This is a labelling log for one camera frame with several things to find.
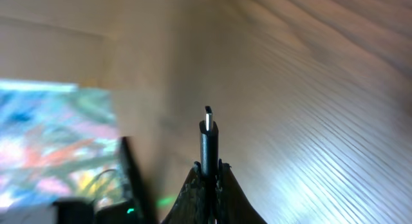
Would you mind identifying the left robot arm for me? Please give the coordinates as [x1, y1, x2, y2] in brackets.
[52, 200, 143, 224]

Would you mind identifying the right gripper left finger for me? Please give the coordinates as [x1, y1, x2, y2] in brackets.
[161, 162, 207, 224]

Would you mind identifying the blue-screen Galaxy smartphone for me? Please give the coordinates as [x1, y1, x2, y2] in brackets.
[1, 79, 156, 224]

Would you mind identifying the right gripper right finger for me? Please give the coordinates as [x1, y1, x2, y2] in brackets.
[215, 159, 266, 224]

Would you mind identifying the black USB charging cable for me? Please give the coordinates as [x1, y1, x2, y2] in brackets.
[198, 105, 220, 224]

